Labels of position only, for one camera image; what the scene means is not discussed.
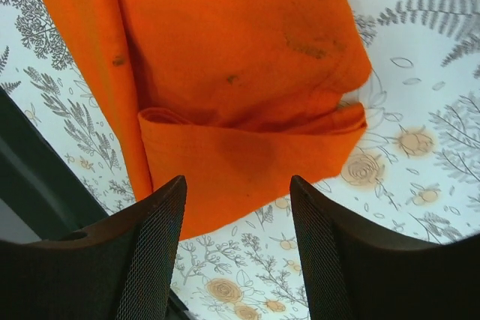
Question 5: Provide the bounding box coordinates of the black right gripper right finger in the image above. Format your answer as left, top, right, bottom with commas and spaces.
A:
289, 176, 479, 320

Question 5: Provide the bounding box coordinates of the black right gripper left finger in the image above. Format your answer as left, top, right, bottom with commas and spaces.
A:
1, 176, 187, 319

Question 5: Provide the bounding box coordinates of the floral patterned table mat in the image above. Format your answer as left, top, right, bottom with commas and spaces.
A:
1, 0, 479, 319

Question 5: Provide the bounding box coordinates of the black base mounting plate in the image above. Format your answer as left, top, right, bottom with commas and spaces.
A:
1, 91, 108, 240

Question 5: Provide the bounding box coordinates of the orange t shirt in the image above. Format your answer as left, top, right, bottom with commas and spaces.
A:
20, 0, 373, 241

